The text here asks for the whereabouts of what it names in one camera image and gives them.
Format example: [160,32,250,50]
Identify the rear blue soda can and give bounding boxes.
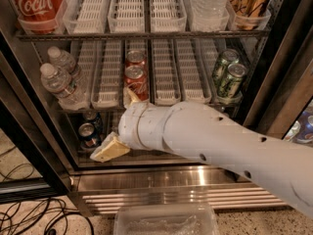
[82,112,103,133]

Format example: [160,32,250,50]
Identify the rear green soda can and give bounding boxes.
[212,49,240,84]

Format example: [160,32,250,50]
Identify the red cola can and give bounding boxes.
[125,50,147,67]
[124,65,149,101]

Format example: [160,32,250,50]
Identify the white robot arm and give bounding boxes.
[90,100,313,217]

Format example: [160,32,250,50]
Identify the large red cola bottle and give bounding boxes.
[14,0,67,34]

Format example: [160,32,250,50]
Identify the blue can behind door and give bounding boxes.
[296,111,313,143]

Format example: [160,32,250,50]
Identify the stainless steel fridge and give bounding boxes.
[0,0,313,217]

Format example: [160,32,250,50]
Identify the front red cola can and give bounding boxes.
[124,65,149,101]

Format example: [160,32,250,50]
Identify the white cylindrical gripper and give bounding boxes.
[90,87,169,163]

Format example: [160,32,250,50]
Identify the blue soda can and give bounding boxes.
[78,122,101,148]
[82,112,103,133]

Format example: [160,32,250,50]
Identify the front green soda can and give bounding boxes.
[217,64,247,98]

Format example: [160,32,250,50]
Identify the large clear water bottle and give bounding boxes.
[191,0,229,32]

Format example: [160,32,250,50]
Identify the rear red cola can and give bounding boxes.
[125,50,147,67]

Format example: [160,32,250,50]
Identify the white can behind door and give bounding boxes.
[284,120,301,142]

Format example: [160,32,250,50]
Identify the clear plastic floor bin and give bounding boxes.
[113,204,220,235]

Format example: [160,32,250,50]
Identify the front blue soda can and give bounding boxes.
[78,122,101,148]

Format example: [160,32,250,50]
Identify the black floor cables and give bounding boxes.
[0,145,95,235]

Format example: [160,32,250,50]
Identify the green soda can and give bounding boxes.
[217,64,247,98]
[212,49,240,84]

